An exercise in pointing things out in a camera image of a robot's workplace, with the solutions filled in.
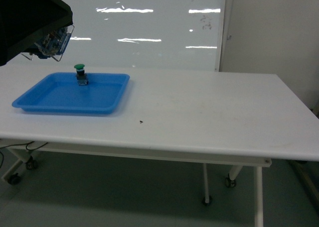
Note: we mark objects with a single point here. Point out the green mushroom push button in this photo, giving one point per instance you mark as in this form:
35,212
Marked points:
81,76

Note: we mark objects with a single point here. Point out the blue plastic tray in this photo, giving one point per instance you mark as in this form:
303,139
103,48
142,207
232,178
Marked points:
61,93

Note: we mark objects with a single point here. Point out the clear acrylic circuit board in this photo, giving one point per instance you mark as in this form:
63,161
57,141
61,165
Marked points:
51,46

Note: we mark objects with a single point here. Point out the white folding table frame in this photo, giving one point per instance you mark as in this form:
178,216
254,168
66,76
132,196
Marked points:
74,190

